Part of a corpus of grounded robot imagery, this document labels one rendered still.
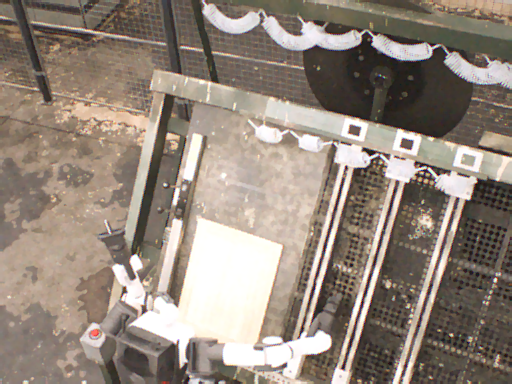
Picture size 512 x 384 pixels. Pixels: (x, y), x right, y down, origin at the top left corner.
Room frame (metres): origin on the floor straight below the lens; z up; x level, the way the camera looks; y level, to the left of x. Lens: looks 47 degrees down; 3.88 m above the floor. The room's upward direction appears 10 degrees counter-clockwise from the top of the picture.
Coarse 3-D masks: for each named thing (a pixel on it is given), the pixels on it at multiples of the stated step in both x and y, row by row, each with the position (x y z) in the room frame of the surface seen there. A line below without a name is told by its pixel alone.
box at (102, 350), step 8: (88, 328) 2.29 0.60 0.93; (96, 328) 2.28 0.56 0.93; (88, 336) 2.24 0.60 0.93; (96, 336) 2.23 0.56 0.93; (104, 336) 2.23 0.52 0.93; (88, 344) 2.20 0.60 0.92; (96, 344) 2.19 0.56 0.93; (104, 344) 2.20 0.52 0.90; (112, 344) 2.24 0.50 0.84; (88, 352) 2.22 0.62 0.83; (96, 352) 2.18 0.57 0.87; (104, 352) 2.18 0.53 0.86; (112, 352) 2.22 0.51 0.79; (96, 360) 2.19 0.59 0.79; (104, 360) 2.17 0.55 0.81
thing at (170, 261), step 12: (192, 144) 2.75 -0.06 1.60; (192, 168) 2.68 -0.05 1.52; (192, 180) 2.64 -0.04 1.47; (192, 192) 2.63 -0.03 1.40; (180, 228) 2.52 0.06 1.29; (180, 240) 2.50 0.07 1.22; (168, 252) 2.47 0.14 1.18; (168, 264) 2.44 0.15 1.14; (168, 276) 2.40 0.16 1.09; (168, 288) 2.37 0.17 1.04; (156, 312) 2.31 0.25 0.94
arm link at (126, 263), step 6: (126, 258) 2.22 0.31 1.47; (132, 258) 2.25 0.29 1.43; (138, 258) 2.24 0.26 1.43; (120, 264) 2.21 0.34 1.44; (126, 264) 2.19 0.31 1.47; (132, 264) 2.22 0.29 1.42; (138, 264) 2.22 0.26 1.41; (120, 270) 2.20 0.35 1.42; (126, 270) 2.18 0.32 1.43; (132, 270) 2.18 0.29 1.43; (132, 276) 2.17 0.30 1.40
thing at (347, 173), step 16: (352, 144) 2.34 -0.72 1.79; (336, 160) 2.33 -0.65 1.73; (352, 176) 2.30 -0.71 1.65; (336, 192) 2.27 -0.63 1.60; (336, 208) 2.25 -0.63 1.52; (336, 224) 2.18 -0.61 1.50; (320, 240) 2.17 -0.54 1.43; (336, 240) 2.17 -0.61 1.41; (320, 256) 2.12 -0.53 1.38; (320, 272) 2.08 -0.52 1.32; (320, 288) 2.03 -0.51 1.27; (304, 304) 2.01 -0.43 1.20; (304, 320) 1.98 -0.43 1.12; (288, 368) 1.85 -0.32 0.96
